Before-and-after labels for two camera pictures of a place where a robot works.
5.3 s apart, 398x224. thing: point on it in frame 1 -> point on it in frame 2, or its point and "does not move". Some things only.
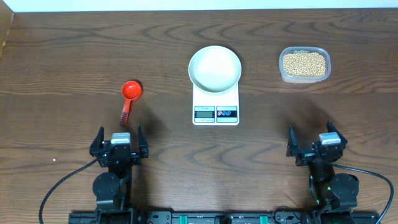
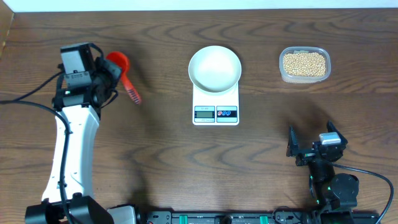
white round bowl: x=214 y=68 does not move
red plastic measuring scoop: x=130 y=90 -> x=121 y=61
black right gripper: x=305 y=155 does not move
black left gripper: x=135 y=158 -> x=115 y=72
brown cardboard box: x=6 y=22 does not move
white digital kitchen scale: x=220 y=109 does not move
